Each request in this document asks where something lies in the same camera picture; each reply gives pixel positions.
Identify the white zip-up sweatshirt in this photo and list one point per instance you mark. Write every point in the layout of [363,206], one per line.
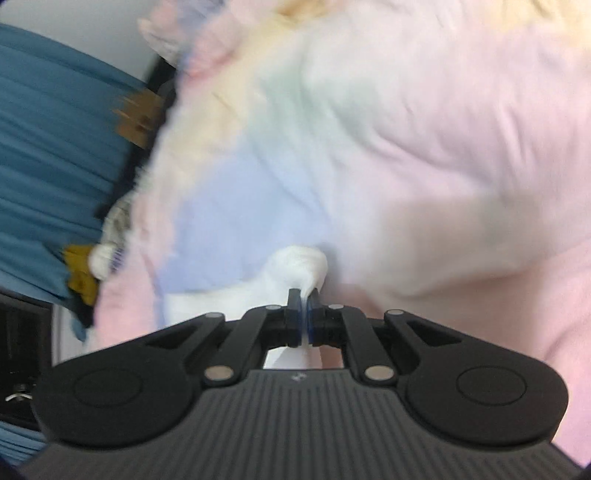
[294,267]

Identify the brown paper bag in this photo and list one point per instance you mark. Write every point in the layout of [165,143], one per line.
[137,116]

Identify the grey white crumpled clothes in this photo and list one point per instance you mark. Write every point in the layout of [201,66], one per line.
[106,256]

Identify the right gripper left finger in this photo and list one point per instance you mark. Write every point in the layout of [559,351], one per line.
[260,330]

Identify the pastel tie-dye duvet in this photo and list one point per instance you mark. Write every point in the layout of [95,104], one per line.
[437,152]

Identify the dark window with frame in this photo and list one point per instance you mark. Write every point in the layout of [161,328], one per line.
[26,343]

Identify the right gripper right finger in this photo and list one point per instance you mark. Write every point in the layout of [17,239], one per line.
[346,328]

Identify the black bedside bench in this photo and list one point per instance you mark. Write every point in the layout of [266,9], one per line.
[161,81]

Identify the mustard yellow garment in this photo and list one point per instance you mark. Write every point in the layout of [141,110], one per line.
[81,281]

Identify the blue right curtain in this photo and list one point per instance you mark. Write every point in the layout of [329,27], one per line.
[60,159]

